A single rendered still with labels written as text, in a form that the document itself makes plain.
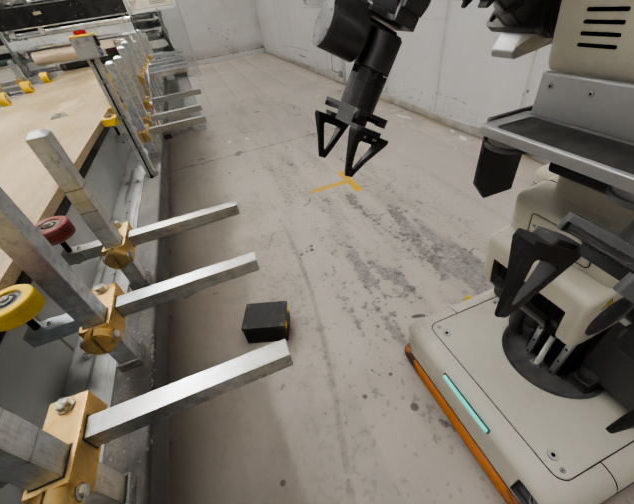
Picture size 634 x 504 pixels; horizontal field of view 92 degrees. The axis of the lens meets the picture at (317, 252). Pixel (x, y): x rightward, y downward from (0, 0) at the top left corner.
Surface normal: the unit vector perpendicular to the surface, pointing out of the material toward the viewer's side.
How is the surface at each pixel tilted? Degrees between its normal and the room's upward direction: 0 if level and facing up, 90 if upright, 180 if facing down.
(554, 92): 90
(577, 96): 90
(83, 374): 0
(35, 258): 90
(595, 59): 98
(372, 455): 0
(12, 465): 90
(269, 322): 0
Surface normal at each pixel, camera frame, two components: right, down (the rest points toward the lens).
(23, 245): 0.36, 0.57
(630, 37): -0.90, 0.42
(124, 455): -0.12, -0.75
